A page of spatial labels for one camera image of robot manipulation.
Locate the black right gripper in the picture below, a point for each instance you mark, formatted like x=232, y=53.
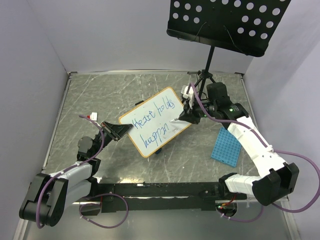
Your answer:
x=189, y=115

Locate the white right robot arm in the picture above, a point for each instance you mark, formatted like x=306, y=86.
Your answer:
x=276, y=178

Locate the blue studded building plate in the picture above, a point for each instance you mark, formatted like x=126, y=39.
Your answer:
x=226, y=149

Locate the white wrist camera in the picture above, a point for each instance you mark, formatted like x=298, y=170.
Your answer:
x=93, y=116
x=188, y=95

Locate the yellow framed whiteboard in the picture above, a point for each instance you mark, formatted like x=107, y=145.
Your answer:
x=154, y=123

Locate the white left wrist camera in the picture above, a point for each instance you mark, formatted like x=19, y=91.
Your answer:
x=93, y=116

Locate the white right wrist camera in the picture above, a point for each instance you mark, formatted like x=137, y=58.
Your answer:
x=188, y=95

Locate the wire whiteboard easel stand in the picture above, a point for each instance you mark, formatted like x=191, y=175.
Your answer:
x=132, y=106

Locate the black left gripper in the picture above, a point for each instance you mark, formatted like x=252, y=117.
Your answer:
x=118, y=130

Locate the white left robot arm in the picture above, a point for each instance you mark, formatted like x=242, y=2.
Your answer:
x=49, y=194

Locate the black music stand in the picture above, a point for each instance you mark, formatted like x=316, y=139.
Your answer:
x=242, y=26

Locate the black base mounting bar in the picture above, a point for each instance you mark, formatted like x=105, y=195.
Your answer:
x=161, y=196

